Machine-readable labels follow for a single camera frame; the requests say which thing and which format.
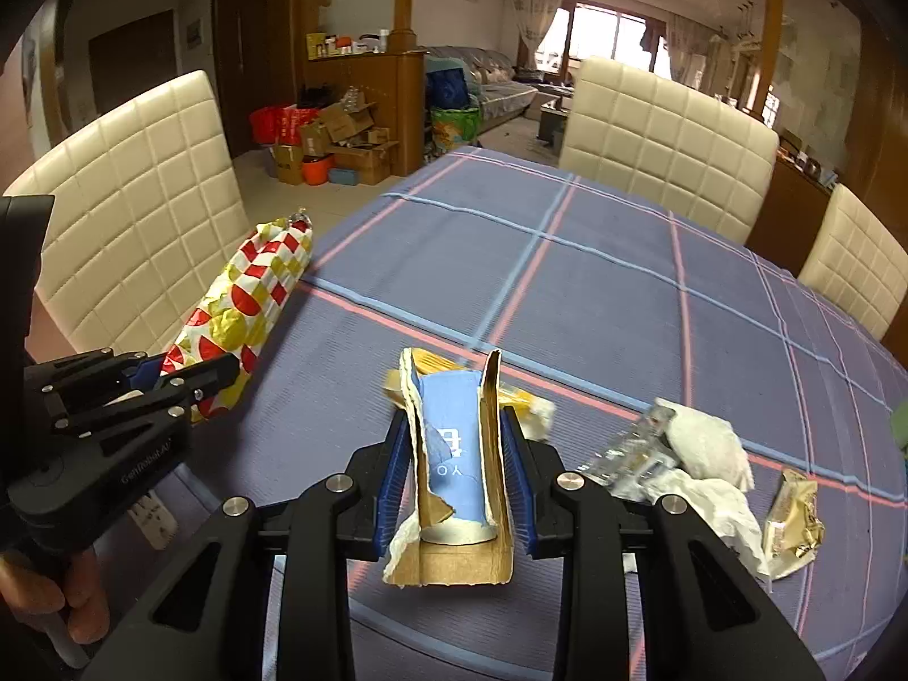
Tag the white tissue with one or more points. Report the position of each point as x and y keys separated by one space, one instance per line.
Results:
x=714 y=476

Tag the torn blue cardboard box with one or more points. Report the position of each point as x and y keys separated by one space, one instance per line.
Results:
x=459 y=531

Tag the wooden partition cabinet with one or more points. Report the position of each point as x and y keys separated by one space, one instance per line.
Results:
x=393 y=79

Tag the cream quilted chair right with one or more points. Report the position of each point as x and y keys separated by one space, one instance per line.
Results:
x=857 y=264

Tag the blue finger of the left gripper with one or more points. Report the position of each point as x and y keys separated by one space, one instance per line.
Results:
x=145 y=374
x=200 y=381

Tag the dark coffee table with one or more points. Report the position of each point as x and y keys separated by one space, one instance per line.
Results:
x=552 y=121

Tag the cream quilted chair left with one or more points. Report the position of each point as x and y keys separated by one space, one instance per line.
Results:
x=146 y=214

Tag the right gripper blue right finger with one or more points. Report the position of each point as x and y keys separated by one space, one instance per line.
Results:
x=520 y=480

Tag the cream quilted chair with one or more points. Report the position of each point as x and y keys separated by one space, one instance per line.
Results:
x=146 y=214
x=669 y=144
x=857 y=264

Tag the wooden sideboard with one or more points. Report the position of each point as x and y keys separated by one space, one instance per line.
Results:
x=793 y=209

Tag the silver pill blister pack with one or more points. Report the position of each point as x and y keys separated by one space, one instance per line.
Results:
x=632 y=458

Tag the wooden pillar right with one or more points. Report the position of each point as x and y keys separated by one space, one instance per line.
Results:
x=769 y=50

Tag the colourful woven bag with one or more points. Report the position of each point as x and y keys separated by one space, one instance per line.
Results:
x=454 y=128

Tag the pile of cardboard boxes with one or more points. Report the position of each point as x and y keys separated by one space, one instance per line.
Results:
x=321 y=123

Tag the window with curtains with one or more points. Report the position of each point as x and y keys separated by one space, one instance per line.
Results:
x=554 y=37

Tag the blue plaid tablecloth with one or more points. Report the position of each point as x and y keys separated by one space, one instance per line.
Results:
x=600 y=304

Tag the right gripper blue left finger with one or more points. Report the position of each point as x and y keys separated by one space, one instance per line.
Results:
x=394 y=459

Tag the orange plastic bucket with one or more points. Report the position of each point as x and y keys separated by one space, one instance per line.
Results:
x=315 y=170

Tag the red yellow patterned wrapper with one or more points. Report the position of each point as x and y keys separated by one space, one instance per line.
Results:
x=237 y=313

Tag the gold foil wrapper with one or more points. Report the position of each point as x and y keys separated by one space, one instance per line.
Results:
x=793 y=531

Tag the grey sofa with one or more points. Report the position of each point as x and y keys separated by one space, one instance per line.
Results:
x=490 y=80

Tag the cream quilted chair far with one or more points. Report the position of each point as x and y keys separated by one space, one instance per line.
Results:
x=669 y=144

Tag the person's left hand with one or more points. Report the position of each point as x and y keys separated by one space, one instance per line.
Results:
x=29 y=594

